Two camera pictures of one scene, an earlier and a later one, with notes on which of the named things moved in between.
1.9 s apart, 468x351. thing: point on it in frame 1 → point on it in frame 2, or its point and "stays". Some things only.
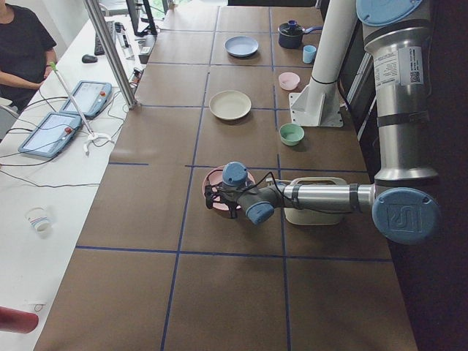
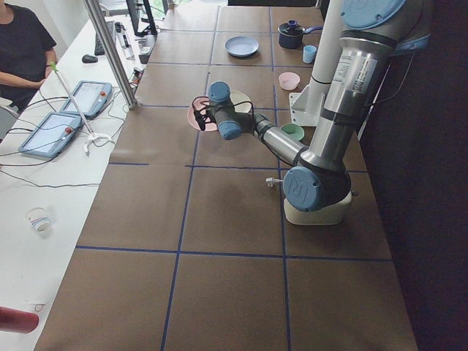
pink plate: (215, 177) → (197, 104)
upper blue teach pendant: (90, 96) stays
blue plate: (241, 46) stays
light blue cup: (308, 53) stays
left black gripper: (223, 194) → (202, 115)
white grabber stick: (91, 134) stays
